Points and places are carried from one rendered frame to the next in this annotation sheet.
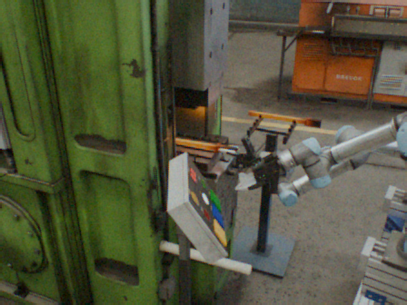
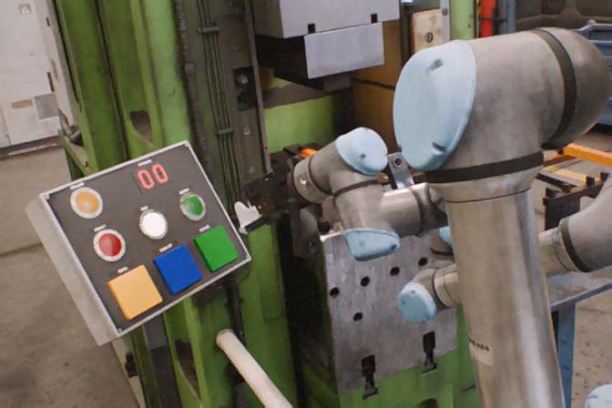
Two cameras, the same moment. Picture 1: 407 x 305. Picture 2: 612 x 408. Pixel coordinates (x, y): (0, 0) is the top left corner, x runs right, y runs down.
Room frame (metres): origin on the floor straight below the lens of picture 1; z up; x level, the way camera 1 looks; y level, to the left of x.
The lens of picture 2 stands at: (0.63, -1.04, 1.55)
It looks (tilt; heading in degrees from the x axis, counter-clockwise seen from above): 21 degrees down; 44
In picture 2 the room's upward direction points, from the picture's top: 6 degrees counter-clockwise
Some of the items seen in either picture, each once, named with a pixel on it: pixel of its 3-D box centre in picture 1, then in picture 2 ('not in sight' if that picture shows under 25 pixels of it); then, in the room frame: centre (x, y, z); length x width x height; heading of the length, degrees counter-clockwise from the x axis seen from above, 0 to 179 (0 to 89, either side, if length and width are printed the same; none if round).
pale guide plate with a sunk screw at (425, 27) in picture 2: not in sight; (426, 45); (2.18, -0.05, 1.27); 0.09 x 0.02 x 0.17; 158
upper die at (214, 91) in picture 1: (174, 84); (304, 43); (1.91, 0.14, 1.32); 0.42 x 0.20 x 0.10; 68
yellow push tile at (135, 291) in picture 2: (219, 232); (135, 292); (1.19, -0.06, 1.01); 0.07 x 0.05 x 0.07; 3
